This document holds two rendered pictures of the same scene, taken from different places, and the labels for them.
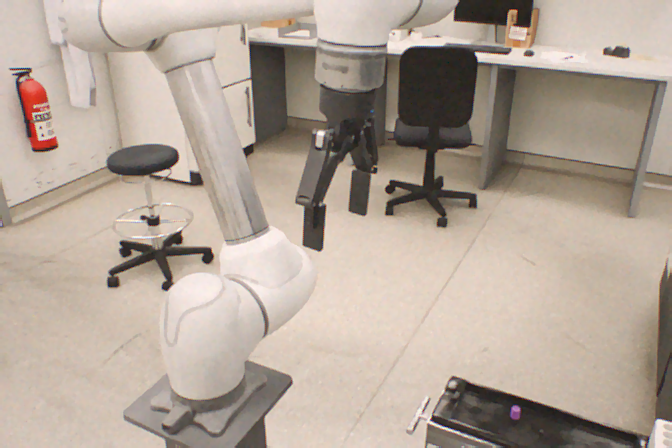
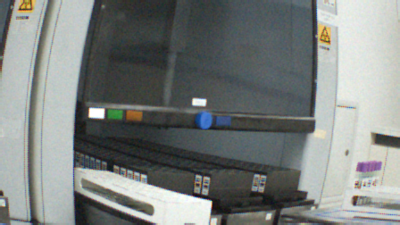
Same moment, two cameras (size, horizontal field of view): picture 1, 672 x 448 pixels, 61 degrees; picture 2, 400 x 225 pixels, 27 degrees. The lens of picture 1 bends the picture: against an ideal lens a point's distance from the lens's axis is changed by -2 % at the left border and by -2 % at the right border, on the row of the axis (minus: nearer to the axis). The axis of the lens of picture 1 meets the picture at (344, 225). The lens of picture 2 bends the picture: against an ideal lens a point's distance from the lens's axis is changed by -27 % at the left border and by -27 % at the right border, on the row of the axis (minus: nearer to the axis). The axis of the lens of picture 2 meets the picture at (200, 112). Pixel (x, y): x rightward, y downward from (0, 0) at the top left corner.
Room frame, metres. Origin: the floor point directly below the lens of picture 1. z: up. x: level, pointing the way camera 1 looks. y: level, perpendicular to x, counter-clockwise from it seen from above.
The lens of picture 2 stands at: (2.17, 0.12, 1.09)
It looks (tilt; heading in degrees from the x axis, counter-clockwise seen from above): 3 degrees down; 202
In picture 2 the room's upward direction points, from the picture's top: 6 degrees clockwise
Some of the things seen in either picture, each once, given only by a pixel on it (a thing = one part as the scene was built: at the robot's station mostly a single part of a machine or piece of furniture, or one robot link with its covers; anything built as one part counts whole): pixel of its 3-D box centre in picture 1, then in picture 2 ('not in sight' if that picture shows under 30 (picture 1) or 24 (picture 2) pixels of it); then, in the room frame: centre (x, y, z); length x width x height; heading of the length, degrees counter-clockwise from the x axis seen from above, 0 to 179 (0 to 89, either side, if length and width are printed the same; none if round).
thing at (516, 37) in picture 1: (522, 27); not in sight; (4.03, -1.20, 1.02); 0.22 x 0.17 x 0.24; 153
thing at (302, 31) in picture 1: (304, 30); not in sight; (4.43, 0.29, 0.93); 0.35 x 0.26 x 0.06; 157
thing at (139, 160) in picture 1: (147, 211); not in sight; (2.61, 1.00, 0.32); 0.57 x 0.52 x 0.63; 153
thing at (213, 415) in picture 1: (203, 390); not in sight; (0.90, 0.29, 0.73); 0.22 x 0.18 x 0.06; 153
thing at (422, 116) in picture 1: (435, 127); not in sight; (3.36, -0.55, 0.52); 0.64 x 0.60 x 1.05; 173
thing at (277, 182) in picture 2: not in sight; (279, 184); (0.12, -0.50, 0.85); 0.12 x 0.02 x 0.06; 152
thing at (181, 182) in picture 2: not in sight; (166, 187); (0.39, -0.64, 0.85); 0.12 x 0.02 x 0.06; 154
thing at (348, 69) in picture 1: (350, 64); not in sight; (0.75, -0.01, 1.42); 0.09 x 0.09 x 0.06
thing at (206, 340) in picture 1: (205, 328); not in sight; (0.93, 0.28, 0.87); 0.18 x 0.16 x 0.22; 145
